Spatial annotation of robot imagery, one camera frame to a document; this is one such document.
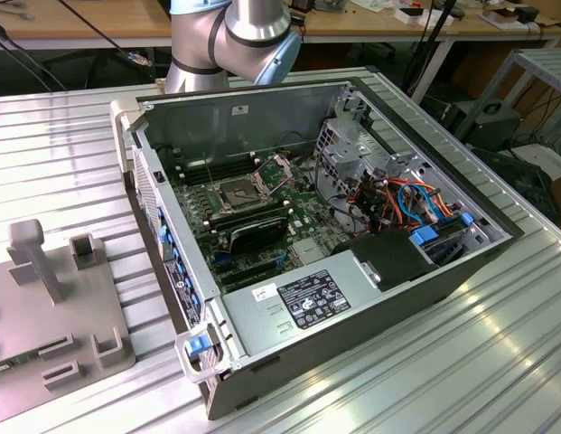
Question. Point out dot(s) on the black expansion slot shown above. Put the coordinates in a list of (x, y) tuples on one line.
[(244, 270), (250, 280)]

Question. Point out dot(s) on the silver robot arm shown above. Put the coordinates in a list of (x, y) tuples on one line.
[(253, 27)]

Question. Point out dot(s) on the blue disk carrier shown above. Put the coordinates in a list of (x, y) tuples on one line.
[(423, 237)]

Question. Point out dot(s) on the black plastic shroud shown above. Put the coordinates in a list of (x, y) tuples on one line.
[(388, 262)]

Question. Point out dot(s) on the grey parts rack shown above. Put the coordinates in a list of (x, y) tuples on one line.
[(58, 316)]

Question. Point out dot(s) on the green motherboard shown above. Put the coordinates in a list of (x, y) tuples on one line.
[(307, 212)]

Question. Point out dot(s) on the blue case latch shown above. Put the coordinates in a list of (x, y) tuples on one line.
[(199, 346)]

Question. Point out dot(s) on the green RAM stick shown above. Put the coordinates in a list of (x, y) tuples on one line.
[(13, 364)]

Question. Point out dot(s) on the CPU socket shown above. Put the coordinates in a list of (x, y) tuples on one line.
[(237, 195)]

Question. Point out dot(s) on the long wooden desk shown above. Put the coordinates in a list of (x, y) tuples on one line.
[(36, 27)]

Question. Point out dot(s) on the thin metal locking lever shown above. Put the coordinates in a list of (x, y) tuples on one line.
[(210, 172), (282, 183)]

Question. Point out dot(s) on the black RAM stick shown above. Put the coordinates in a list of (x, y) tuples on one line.
[(248, 209), (248, 218)]

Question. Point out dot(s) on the small black device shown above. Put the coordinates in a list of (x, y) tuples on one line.
[(529, 14)]

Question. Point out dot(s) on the open grey PC case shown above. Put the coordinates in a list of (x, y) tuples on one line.
[(397, 312)]

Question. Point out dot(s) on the black equipment box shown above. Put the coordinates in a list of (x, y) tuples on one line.
[(492, 124)]

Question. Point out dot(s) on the white box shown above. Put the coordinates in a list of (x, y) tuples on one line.
[(415, 16)]

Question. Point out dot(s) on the silver chipset heatsink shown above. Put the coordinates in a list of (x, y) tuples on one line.
[(309, 251)]

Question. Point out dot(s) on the small blue clip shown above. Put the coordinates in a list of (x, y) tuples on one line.
[(466, 219)]

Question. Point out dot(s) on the black RAM slot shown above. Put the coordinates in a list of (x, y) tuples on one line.
[(194, 165), (194, 170), (194, 179), (194, 174)]

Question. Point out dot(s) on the black rating label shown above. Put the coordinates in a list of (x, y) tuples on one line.
[(314, 298)]

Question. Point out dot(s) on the black graphics card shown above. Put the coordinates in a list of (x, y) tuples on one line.
[(257, 235)]

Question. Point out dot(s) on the silver drive cage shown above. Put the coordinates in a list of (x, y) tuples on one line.
[(348, 151)]

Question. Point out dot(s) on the aluminium frame table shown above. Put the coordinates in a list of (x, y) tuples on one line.
[(533, 59)]

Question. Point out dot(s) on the silver power supply unit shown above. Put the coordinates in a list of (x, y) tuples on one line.
[(262, 325)]

